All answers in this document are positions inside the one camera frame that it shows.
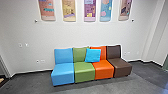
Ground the blue square cushion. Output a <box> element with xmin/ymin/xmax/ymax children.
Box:
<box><xmin>84</xmin><ymin>48</ymin><xmax>102</xmax><ymax>64</ymax></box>

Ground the green sofa chair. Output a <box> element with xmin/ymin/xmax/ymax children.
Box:
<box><xmin>72</xmin><ymin>46</ymin><xmax>96</xmax><ymax>84</ymax></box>

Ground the orange sofa chair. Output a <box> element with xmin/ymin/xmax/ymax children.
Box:
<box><xmin>89</xmin><ymin>45</ymin><xmax>115</xmax><ymax>81</ymax></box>

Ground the blue sofa chair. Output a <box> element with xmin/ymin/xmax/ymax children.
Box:
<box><xmin>50</xmin><ymin>47</ymin><xmax>76</xmax><ymax>87</ymax></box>

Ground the brown sofa chair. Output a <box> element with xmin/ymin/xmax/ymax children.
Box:
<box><xmin>106</xmin><ymin>44</ymin><xmax>133</xmax><ymax>79</ymax></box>

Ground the purple skateboard-shaped wall poster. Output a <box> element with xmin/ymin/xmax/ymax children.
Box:
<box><xmin>83</xmin><ymin>0</ymin><xmax>97</xmax><ymax>23</ymax></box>

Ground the yellow skateboard-shaped wall poster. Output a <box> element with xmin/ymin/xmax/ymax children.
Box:
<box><xmin>61</xmin><ymin>0</ymin><xmax>77</xmax><ymax>23</ymax></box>

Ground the light blue skateboard-shaped wall poster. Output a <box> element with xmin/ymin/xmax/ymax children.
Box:
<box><xmin>99</xmin><ymin>0</ymin><xmax>114</xmax><ymax>23</ymax></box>

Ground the pink skateboard-shaped wall poster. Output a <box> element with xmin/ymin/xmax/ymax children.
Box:
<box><xmin>37</xmin><ymin>0</ymin><xmax>57</xmax><ymax>22</ymax></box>

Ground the beige skateboard-shaped wall poster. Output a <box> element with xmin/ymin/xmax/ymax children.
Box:
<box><xmin>118</xmin><ymin>0</ymin><xmax>134</xmax><ymax>22</ymax></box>

